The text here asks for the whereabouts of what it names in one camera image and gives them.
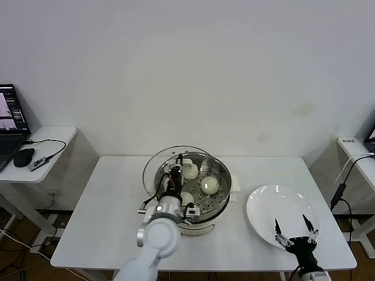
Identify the round glass pot lid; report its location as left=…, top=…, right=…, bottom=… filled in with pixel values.
left=142, top=145, right=221, bottom=205

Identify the black open laptop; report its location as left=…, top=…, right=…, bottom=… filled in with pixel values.
left=0, top=84, right=32, bottom=173

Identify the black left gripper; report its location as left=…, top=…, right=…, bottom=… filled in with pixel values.
left=165, top=152, right=185, bottom=198

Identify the grey usb hub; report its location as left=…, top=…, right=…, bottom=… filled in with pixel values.
left=28, top=156, right=49, bottom=172

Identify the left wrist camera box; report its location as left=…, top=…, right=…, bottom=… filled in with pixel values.
left=184, top=204, right=203, bottom=224

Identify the steel steamer basket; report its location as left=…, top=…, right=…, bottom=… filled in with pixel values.
left=145, top=151, right=241, bottom=216

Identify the dark laptop on desk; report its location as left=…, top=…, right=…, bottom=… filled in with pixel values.
left=363, top=109, right=375, bottom=153

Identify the black power adapter cable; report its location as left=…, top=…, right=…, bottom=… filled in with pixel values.
left=330, top=155, right=374, bottom=244

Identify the white cable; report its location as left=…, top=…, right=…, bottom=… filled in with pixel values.
left=333, top=152, right=375, bottom=184

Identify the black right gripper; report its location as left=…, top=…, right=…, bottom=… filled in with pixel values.
left=274, top=214, right=320, bottom=269

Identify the cream electric pot base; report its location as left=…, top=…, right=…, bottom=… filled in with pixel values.
left=156, top=191, right=238, bottom=237

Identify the white round plate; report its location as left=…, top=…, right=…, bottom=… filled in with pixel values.
left=246, top=184, right=322, bottom=251

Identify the black computer mouse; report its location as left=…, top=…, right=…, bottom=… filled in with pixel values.
left=13, top=148, right=36, bottom=168

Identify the white steamed baozi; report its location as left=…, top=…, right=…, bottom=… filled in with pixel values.
left=161, top=174, right=172, bottom=194
left=183, top=165, right=200, bottom=180
left=180, top=191, right=195, bottom=207
left=200, top=175, right=220, bottom=196

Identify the white side table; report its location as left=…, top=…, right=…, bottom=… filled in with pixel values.
left=0, top=125, right=100, bottom=246

